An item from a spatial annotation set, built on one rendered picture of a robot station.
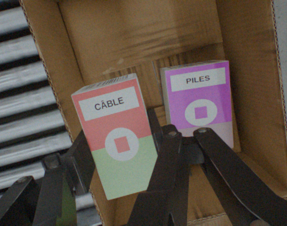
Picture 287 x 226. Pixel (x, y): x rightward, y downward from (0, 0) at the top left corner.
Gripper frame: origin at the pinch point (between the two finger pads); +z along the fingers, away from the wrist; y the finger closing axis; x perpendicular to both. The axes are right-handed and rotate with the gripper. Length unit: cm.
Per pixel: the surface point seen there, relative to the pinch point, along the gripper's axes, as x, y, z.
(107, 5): 16.3, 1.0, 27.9
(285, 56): -17, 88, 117
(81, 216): -33, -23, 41
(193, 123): -7.5, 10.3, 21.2
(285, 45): -11, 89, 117
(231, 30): 6.2, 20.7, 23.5
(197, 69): 1.6, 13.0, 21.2
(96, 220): -33, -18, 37
